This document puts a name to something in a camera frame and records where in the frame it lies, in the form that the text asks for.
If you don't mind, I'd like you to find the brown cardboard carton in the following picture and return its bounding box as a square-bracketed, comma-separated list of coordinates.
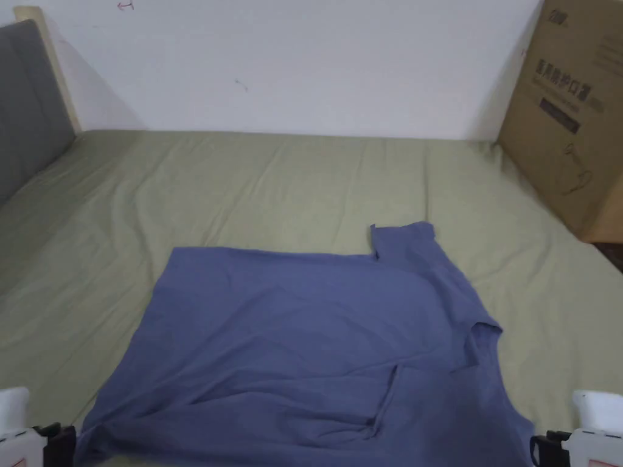
[496, 0, 623, 244]

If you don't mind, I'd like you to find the bed with pale green sheet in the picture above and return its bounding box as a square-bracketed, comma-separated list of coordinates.
[0, 129, 623, 467]

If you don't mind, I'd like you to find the blue shirt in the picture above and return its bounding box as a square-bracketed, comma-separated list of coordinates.
[74, 221, 535, 467]

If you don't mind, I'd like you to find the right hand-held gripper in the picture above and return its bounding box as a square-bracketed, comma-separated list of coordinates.
[529, 388, 623, 467]

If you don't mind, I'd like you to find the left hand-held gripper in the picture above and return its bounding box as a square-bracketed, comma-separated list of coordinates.
[0, 387, 78, 467]

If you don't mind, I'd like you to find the grey padded headboard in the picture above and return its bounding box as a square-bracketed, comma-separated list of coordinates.
[0, 5, 85, 207]

